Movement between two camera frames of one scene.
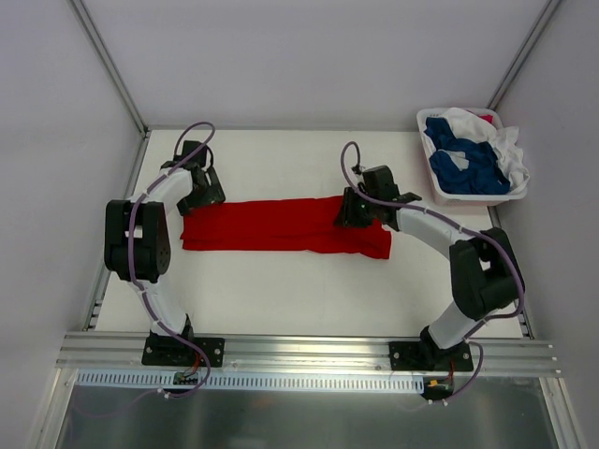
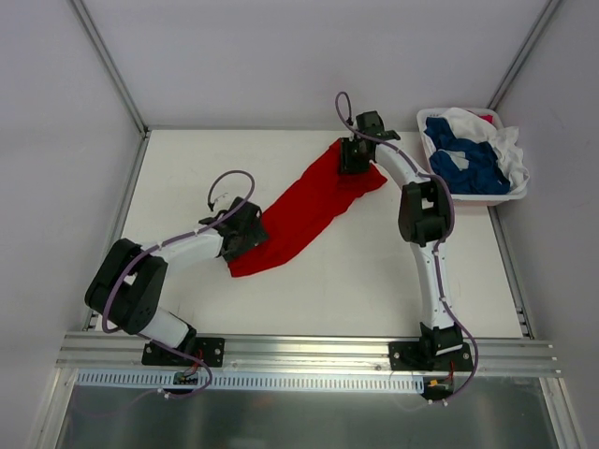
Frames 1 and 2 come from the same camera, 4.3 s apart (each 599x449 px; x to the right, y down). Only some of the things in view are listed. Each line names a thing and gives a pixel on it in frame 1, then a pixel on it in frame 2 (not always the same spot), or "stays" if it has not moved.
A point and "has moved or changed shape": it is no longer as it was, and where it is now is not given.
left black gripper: [202, 197] → [253, 235]
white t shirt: [465, 124] stays
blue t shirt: [484, 174] stays
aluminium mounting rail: [123, 354] stays
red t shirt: [300, 224] has moved or changed shape
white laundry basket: [445, 199] stays
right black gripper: [352, 213] → [353, 164]
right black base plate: [417, 355] stays
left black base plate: [168, 351] stays
